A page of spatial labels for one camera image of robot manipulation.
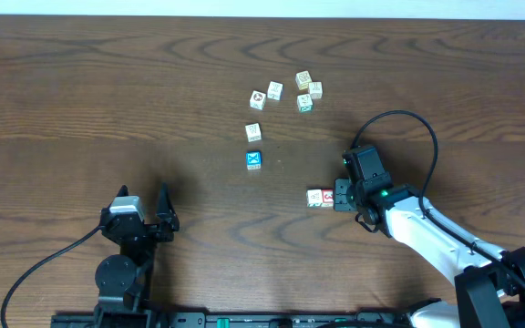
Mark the wooden block teal side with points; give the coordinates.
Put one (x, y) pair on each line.
(314, 198)

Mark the wooden block yellow edge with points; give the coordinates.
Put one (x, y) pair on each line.
(303, 79)

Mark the wooden block red picture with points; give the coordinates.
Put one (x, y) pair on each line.
(257, 100)

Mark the blue letter block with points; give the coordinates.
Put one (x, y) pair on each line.
(253, 160)

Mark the wooden block upper left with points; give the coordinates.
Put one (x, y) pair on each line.
(275, 90)

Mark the wooden block near blue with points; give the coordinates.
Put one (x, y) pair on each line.
(253, 132)

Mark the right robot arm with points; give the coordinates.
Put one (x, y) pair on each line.
(489, 281)

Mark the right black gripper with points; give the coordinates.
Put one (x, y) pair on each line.
(341, 203)

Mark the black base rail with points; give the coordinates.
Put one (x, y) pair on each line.
(202, 320)

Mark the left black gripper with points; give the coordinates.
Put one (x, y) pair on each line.
(149, 229)

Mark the wooden block upper right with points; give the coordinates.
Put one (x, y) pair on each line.
(315, 90)

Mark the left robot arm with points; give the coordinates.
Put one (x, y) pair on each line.
(123, 279)

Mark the wooden block red number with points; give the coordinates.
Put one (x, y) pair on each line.
(327, 198)

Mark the wooden block teal letter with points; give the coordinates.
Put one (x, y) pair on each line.
(304, 103)

